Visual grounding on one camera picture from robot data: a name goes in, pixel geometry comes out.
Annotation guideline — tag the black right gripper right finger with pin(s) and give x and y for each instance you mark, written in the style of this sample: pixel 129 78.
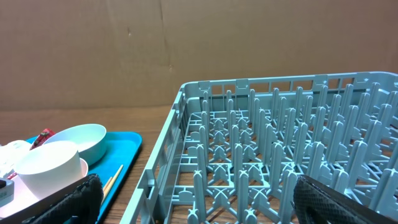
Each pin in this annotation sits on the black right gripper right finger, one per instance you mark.
pixel 315 203

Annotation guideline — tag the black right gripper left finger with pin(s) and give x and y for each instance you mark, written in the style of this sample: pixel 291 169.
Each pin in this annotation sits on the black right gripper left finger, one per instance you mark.
pixel 80 206

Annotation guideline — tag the red snack wrapper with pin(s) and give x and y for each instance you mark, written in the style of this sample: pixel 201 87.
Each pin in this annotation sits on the red snack wrapper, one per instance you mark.
pixel 38 141

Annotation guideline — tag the white tissue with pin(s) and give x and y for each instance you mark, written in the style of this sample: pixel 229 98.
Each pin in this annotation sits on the white tissue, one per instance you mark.
pixel 12 153

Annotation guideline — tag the grey dishwasher rack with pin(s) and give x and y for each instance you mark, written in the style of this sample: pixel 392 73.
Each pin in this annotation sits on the grey dishwasher rack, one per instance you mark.
pixel 238 146

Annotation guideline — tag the wooden chopstick right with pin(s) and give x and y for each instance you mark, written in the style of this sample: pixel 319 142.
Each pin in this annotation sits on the wooden chopstick right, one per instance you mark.
pixel 115 176

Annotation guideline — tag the white cup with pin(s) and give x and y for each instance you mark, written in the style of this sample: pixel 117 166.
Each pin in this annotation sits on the white cup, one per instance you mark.
pixel 59 151

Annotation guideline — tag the small pink saucer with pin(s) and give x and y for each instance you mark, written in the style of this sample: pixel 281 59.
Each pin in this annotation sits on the small pink saucer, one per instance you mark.
pixel 18 199

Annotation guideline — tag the white-green bowl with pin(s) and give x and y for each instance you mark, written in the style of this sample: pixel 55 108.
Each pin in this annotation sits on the white-green bowl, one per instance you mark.
pixel 89 138

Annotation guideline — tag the teal plastic tray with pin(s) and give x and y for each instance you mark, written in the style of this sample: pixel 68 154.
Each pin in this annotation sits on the teal plastic tray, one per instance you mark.
pixel 122 148

